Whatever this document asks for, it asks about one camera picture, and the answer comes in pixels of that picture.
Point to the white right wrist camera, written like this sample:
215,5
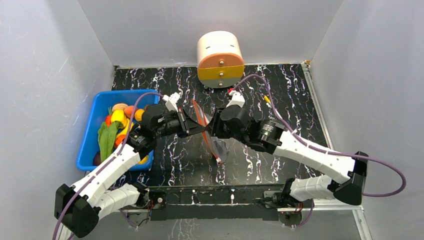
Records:
237,99

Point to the yellow toy lemon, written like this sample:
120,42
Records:
144,160

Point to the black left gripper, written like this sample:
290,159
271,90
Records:
189,125

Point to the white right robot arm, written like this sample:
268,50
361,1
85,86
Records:
343,177

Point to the yellow toy banana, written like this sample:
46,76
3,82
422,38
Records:
124,131

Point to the round three-drawer mini cabinet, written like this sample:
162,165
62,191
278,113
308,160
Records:
219,60

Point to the yellow toy bell pepper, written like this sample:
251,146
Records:
120,117

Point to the orange toy pumpkin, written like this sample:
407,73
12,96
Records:
118,140

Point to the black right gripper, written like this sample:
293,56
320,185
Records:
216,122

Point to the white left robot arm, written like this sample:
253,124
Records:
79,207

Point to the green leafy vegetable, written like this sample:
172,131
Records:
106,138

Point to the tan toy potato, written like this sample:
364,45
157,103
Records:
119,106

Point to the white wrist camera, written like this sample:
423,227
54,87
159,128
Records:
237,99
171,101

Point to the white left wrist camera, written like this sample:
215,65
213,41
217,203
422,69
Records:
171,101

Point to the orange-yellow toy fruit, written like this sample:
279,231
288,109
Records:
138,115

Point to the blue plastic bin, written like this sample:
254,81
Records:
98,113

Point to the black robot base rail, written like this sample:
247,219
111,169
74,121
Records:
249,201

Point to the purple toy eggplant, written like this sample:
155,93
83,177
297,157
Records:
97,159

